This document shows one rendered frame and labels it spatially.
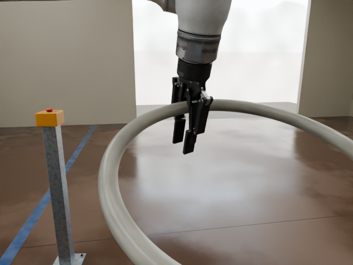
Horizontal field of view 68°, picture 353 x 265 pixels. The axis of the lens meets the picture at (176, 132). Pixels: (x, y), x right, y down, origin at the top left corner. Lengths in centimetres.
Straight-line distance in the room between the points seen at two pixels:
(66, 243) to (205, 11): 177
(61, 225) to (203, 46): 163
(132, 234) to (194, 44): 36
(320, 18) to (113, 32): 520
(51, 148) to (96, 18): 508
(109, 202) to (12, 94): 668
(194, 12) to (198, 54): 8
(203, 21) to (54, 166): 144
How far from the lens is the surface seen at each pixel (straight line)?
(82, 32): 657
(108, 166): 42
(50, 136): 172
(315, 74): 805
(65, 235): 199
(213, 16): 52
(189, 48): 53
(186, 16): 52
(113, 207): 36
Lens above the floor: 133
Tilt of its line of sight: 14 degrees down
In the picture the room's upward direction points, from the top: straight up
